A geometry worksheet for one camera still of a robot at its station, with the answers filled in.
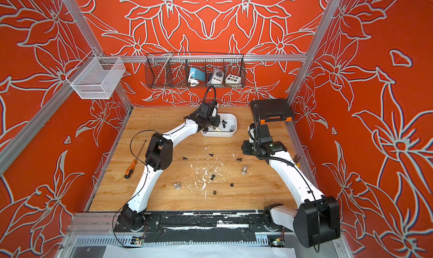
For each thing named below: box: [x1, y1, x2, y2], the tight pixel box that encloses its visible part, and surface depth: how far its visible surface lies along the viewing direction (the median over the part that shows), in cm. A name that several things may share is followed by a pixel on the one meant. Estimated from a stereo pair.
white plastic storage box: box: [199, 113, 238, 137], surface depth 108 cm
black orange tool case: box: [249, 98, 295, 124], surface depth 119 cm
